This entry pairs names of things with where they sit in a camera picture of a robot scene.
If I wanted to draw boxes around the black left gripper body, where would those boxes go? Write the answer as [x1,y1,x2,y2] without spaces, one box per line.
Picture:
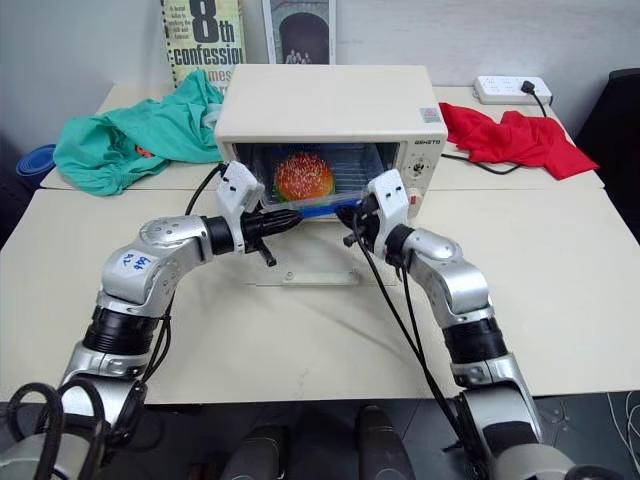
[242,210,274,252]

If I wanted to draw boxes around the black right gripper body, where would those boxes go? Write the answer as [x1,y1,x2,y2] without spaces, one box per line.
[353,192,386,249]

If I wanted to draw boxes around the clear food container with burger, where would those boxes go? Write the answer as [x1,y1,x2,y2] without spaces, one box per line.
[258,143,374,221]

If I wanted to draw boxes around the glass toaster oven door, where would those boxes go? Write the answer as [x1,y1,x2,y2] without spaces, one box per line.
[243,218,369,289]

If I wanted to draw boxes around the toaster oven control knob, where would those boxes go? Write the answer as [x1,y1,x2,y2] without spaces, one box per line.
[409,155,435,182]

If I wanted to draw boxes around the cream toaster oven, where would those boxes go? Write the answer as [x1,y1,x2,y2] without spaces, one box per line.
[214,64,449,222]

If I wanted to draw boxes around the green cloth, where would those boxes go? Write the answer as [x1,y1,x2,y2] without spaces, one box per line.
[52,69,227,197]

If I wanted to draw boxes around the red cloth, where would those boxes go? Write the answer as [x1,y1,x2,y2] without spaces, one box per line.
[438,102,600,180]

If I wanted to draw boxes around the white framed arch picture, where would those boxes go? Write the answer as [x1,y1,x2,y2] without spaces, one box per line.
[260,0,337,66]

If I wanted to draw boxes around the white power strip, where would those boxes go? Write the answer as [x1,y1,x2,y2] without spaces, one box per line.
[472,74,554,106]

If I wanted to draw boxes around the dark rounded shape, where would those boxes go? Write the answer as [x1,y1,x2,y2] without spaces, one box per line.
[232,424,294,480]
[355,404,419,480]

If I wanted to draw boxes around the black chair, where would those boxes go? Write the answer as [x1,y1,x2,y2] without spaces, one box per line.
[574,67,640,177]

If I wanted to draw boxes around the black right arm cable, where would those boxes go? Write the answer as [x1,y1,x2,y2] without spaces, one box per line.
[342,233,484,474]

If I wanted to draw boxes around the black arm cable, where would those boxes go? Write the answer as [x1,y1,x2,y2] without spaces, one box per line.
[342,233,484,474]
[7,162,227,480]

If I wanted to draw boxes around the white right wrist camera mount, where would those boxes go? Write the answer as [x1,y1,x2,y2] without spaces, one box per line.
[367,168,417,252]

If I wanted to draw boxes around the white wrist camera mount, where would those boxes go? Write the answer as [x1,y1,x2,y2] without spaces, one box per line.
[367,168,417,252]
[214,160,266,254]

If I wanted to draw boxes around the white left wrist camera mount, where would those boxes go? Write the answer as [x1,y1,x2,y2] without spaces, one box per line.
[214,160,266,254]

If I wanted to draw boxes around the black power plug and cord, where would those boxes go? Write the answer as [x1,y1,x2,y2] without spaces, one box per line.
[439,79,551,177]

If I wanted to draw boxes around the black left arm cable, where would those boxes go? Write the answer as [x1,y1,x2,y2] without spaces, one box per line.
[7,162,227,480]

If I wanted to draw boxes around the white floor cables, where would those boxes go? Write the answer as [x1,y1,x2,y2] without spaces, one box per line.
[606,391,640,467]

